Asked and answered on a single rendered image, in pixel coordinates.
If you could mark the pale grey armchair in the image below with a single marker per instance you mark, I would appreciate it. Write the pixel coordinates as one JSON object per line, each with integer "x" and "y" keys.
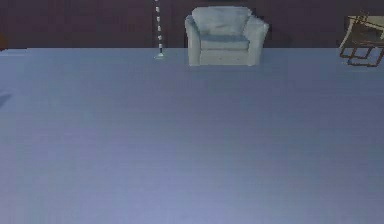
{"x": 225, "y": 40}

